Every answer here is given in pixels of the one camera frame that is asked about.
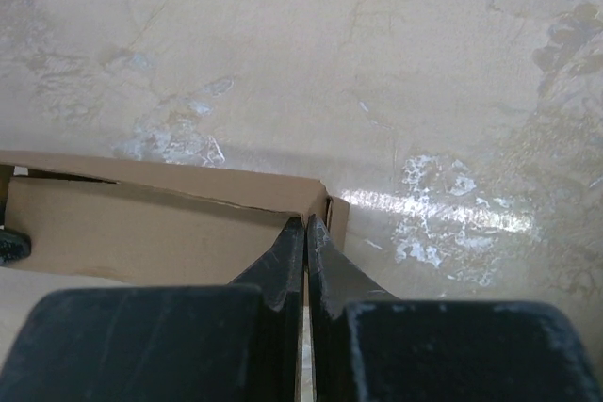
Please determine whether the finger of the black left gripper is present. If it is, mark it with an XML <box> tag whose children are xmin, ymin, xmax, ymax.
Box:
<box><xmin>0</xmin><ymin>229</ymin><xmax>31</xmax><ymax>265</ymax></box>

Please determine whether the brown cardboard box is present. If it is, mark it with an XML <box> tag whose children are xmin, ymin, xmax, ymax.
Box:
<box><xmin>1</xmin><ymin>151</ymin><xmax>350</xmax><ymax>292</ymax></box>

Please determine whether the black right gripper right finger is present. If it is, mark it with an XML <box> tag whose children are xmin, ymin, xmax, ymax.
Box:
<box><xmin>305</xmin><ymin>217</ymin><xmax>602</xmax><ymax>401</ymax></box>

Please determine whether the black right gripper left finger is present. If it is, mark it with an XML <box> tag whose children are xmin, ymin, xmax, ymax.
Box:
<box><xmin>1</xmin><ymin>218</ymin><xmax>305</xmax><ymax>401</ymax></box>

